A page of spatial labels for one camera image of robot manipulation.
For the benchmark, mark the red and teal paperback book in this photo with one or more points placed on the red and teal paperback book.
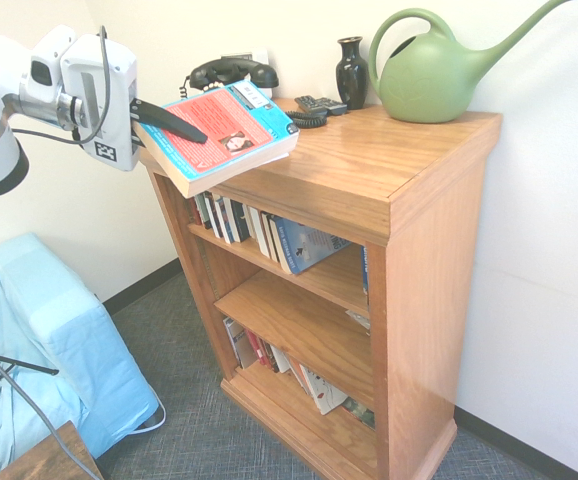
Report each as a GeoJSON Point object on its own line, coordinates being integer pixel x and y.
{"type": "Point", "coordinates": [229, 125]}

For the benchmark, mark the dark green red large book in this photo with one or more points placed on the dark green red large book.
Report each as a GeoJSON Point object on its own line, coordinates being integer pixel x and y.
{"type": "Point", "coordinates": [359, 414]}

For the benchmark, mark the dark wooden table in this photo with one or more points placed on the dark wooden table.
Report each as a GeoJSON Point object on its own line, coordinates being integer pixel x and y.
{"type": "Point", "coordinates": [54, 457]}

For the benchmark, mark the white book with black figures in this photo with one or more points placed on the white book with black figures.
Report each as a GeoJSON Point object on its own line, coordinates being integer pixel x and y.
{"type": "Point", "coordinates": [324, 390]}

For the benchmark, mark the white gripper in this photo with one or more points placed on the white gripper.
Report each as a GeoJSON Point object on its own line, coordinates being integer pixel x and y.
{"type": "Point", "coordinates": [116, 90]}

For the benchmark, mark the white paperback book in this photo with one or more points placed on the white paperback book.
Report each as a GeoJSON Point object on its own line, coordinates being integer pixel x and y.
{"type": "Point", "coordinates": [258, 230]}

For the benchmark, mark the white square alarm clock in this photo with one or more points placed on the white square alarm clock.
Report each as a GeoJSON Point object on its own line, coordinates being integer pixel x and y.
{"type": "Point", "coordinates": [259, 54]}

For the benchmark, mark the black vintage telephone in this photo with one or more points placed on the black vintage telephone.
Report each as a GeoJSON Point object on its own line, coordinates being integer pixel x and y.
{"type": "Point", "coordinates": [234, 70]}

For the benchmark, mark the red and white paperback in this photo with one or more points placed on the red and white paperback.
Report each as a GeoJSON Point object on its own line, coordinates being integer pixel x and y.
{"type": "Point", "coordinates": [261, 352]}

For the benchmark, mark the black ceramic vase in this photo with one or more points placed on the black ceramic vase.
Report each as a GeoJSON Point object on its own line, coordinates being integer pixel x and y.
{"type": "Point", "coordinates": [351, 80]}

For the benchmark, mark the black camera tripod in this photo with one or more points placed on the black camera tripod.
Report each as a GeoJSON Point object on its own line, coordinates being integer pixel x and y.
{"type": "Point", "coordinates": [24, 365]}

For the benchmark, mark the blue Thailand travel book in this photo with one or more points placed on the blue Thailand travel book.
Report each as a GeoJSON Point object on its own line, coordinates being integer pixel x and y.
{"type": "Point", "coordinates": [365, 272]}

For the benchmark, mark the grey white paperback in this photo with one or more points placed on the grey white paperback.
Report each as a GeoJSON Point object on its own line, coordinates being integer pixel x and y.
{"type": "Point", "coordinates": [235, 342]}

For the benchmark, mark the light blue covered couch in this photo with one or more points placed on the light blue covered couch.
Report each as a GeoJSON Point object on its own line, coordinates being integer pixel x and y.
{"type": "Point", "coordinates": [94, 350]}

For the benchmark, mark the black remote control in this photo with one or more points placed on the black remote control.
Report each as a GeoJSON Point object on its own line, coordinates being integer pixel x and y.
{"type": "Point", "coordinates": [309, 104]}
{"type": "Point", "coordinates": [335, 106]}

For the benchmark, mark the dark green spine book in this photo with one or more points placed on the dark green spine book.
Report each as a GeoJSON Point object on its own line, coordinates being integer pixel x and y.
{"type": "Point", "coordinates": [213, 215]}

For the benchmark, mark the wooden bookshelf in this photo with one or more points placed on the wooden bookshelf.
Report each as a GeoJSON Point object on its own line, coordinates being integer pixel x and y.
{"type": "Point", "coordinates": [419, 250]}

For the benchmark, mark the white slim paperback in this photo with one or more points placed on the white slim paperback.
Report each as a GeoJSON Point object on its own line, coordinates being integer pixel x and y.
{"type": "Point", "coordinates": [280, 360]}

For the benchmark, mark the green plastic watering can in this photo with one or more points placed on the green plastic watering can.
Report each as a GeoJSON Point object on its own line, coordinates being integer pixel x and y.
{"type": "Point", "coordinates": [429, 85]}

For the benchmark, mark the dark blue spine book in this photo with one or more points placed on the dark blue spine book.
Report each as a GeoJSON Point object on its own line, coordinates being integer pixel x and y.
{"type": "Point", "coordinates": [240, 222]}

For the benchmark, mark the loose printed papers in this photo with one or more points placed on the loose printed papers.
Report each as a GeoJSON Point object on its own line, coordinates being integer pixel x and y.
{"type": "Point", "coordinates": [359, 320]}

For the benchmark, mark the large blue cover book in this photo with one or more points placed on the large blue cover book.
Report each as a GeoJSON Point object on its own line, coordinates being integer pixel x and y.
{"type": "Point", "coordinates": [309, 247]}

